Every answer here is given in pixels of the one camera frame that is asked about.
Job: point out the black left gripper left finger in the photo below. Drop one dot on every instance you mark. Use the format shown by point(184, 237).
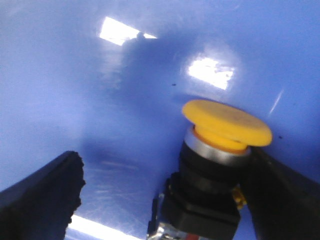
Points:
point(41, 206)

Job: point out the yellow mushroom push button switch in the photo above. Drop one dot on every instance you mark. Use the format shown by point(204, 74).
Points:
point(201, 201)

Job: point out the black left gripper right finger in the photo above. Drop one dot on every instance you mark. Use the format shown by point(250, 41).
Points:
point(284, 204)

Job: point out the blue plastic tray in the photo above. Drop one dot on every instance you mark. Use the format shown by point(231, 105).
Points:
point(108, 79)

